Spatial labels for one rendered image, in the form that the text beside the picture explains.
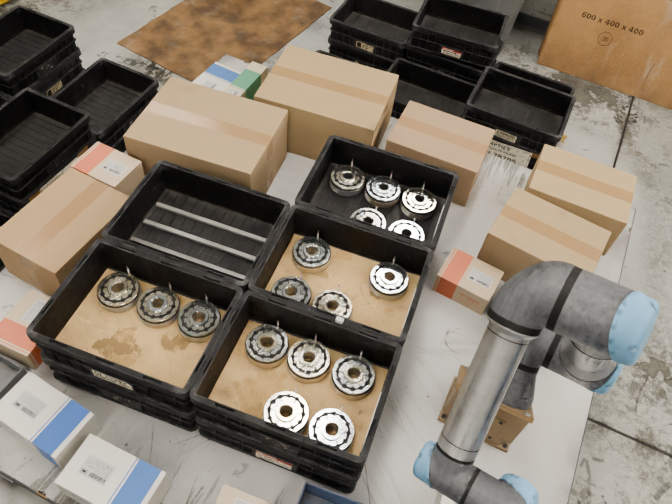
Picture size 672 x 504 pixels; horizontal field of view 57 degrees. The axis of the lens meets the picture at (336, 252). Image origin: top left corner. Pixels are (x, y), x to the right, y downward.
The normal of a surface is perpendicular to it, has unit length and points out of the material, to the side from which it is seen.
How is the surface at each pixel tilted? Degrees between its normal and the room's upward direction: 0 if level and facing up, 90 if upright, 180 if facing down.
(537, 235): 0
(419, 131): 0
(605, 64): 72
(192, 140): 0
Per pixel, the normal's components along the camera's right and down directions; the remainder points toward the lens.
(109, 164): 0.08, -0.60
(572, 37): -0.37, 0.50
